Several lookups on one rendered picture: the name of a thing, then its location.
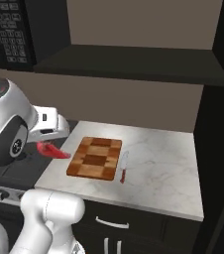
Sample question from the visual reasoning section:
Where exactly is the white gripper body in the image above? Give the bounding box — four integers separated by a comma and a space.
28, 113, 71, 144

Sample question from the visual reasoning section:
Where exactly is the checkered wooden cutting board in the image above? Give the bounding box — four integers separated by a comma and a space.
65, 136, 123, 182

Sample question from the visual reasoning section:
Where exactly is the black fridge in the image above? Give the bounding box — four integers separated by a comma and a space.
192, 0, 224, 254

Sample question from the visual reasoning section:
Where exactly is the black stove with hob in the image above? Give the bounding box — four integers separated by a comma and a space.
0, 119, 80, 207

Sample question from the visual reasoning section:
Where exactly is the black microwave oven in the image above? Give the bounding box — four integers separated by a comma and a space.
0, 0, 38, 72

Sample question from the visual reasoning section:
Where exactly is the dark cupboard door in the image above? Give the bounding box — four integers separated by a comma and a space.
112, 232, 197, 254
71, 227, 114, 254

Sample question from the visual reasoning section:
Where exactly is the dark drawer front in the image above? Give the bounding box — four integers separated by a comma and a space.
73, 198, 202, 244

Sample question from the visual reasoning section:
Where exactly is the red-handled kitchen knife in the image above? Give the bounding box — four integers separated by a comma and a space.
119, 150, 131, 185

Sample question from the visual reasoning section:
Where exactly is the dark wall shelf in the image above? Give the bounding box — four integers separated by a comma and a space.
33, 44, 224, 88

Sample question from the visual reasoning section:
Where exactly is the white drawer handle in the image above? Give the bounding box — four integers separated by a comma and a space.
94, 215, 131, 230

